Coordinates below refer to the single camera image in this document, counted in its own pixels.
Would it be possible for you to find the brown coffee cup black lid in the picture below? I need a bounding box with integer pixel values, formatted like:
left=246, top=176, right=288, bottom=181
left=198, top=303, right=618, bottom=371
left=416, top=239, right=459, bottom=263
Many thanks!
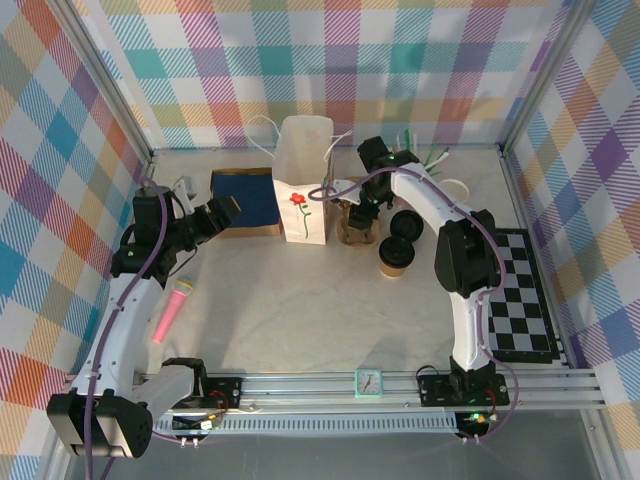
left=378, top=235, right=417, bottom=280

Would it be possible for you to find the white flower print paper bag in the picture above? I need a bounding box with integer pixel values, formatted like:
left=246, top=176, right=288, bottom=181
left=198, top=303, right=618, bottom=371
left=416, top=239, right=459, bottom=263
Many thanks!
left=247, top=114, right=354, bottom=246

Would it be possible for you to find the stack of pulp cup carriers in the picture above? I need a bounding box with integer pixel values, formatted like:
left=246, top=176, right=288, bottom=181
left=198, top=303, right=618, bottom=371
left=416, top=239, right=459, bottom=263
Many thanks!
left=335, top=175, right=381, bottom=246

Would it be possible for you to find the stack of black cup lids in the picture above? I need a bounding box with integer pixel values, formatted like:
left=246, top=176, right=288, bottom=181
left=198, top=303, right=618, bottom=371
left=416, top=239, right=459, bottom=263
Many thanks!
left=389, top=209, right=425, bottom=241

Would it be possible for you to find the blue napkin stack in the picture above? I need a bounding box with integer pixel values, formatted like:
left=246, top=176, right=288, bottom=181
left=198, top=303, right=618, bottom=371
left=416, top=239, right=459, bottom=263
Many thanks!
left=213, top=172, right=279, bottom=229

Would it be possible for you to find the stack of brown paper cups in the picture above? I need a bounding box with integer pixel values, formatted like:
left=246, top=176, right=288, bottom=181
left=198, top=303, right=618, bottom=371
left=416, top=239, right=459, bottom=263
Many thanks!
left=440, top=177, right=472, bottom=207

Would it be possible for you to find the pink toy microphone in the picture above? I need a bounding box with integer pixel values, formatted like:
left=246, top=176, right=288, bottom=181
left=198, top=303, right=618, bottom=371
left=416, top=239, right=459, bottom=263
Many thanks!
left=152, top=275, right=196, bottom=345

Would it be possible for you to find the small teal square clock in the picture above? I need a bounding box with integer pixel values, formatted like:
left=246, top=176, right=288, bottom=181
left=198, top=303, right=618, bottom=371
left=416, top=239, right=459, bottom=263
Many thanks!
left=354, top=369, right=384, bottom=400

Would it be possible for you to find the black white chessboard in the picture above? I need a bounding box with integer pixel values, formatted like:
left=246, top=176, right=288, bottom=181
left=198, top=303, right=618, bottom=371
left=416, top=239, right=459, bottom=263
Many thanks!
left=487, top=227, right=561, bottom=365

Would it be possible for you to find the small controller board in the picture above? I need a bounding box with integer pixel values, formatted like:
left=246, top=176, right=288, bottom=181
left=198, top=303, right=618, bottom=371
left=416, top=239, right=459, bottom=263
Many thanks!
left=172, top=412, right=225, bottom=434
left=457, top=410, right=501, bottom=432

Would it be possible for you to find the blue tray wooden frame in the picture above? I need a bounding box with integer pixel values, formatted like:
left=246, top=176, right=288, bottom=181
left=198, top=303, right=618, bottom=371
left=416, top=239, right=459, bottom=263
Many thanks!
left=209, top=167, right=282, bottom=239

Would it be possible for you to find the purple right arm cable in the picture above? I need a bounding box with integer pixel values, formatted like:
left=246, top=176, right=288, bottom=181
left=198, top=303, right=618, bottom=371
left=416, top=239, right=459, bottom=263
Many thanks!
left=309, top=167, right=521, bottom=444

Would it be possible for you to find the aluminium frame post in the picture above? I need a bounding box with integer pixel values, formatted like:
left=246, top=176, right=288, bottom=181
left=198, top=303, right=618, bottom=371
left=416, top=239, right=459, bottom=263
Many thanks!
left=52, top=0, right=156, bottom=161
left=497, top=0, right=591, bottom=159

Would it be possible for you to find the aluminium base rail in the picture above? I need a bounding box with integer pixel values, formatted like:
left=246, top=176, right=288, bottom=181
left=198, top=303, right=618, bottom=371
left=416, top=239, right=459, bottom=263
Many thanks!
left=64, top=369, right=609, bottom=414

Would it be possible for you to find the white slotted cable duct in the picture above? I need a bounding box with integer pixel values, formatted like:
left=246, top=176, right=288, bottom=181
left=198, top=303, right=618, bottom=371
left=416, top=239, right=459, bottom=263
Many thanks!
left=149, top=415, right=464, bottom=437

